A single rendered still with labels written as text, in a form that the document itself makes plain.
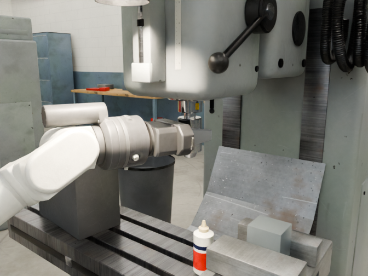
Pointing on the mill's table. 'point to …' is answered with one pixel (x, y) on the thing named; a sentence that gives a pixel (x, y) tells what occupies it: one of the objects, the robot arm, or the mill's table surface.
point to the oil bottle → (199, 260)
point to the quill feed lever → (218, 68)
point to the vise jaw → (250, 260)
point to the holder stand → (86, 203)
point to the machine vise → (298, 250)
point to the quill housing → (197, 51)
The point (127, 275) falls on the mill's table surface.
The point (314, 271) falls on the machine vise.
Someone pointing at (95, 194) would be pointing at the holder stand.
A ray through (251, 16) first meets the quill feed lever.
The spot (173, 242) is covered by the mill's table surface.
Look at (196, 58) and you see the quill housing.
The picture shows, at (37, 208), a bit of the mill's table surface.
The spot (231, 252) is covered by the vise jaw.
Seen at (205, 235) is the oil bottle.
